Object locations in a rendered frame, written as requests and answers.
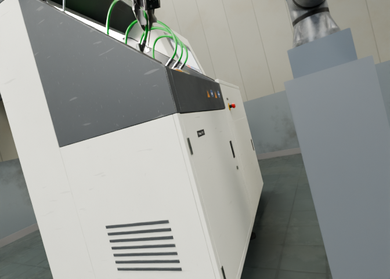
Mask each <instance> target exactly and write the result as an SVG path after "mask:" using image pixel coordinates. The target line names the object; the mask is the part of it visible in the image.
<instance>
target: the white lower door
mask: <svg viewBox="0 0 390 279"><path fill-rule="evenodd" d="M180 116H181V119H182V123H183V127H184V130H185V134H186V138H187V143H188V145H189V150H190V154H191V156H192V161H193V165H194V169H195V172H196V176H197V180H198V185H199V188H200V191H201V196H202V199H203V203H204V207H205V211H206V214H207V218H208V222H209V225H210V229H211V234H212V237H213V241H214V245H215V249H216V253H217V256H218V260H219V264H220V267H221V271H222V275H223V279H236V277H237V273H238V270H239V266H240V262H241V258H242V255H243V251H244V247H245V243H246V240H247V236H248V232H249V229H250V225H251V221H252V213H251V209H250V205H249V202H248V197H247V193H246V190H245V186H244V182H243V177H242V174H241V170H240V166H239V162H238V159H237V154H236V150H235V147H234V143H233V139H232V134H231V131H230V128H229V123H228V119H227V116H226V111H225V110H215V111H204V112H197V113H187V114H181V115H180Z"/></svg>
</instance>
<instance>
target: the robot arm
mask: <svg viewBox="0 0 390 279"><path fill-rule="evenodd" d="M132 2H133V4H132V9H133V12H134V14H135V17H136V19H137V21H138V23H139V25H140V27H141V28H142V30H143V31H145V25H147V20H146V19H145V17H144V11H143V10H145V12H146V14H147V18H148V24H149V30H151V27H152V24H153V23H156V22H157V18H156V17H155V15H154V13H153V10H154V9H158V8H160V0H132ZM286 2H287V5H288V9H289V13H290V17H291V21H292V26H293V29H294V35H293V43H292V48H295V47H297V46H301V45H303V44H306V43H308V42H312V41H314V40H317V39H319V38H323V37H325V36H328V35H330V34H333V33H335V32H339V31H340V28H339V27H338V25H337V24H336V22H335V21H334V19H333V18H332V17H331V15H330V11H329V8H328V3H327V0H286ZM141 8H142V9H141Z"/></svg>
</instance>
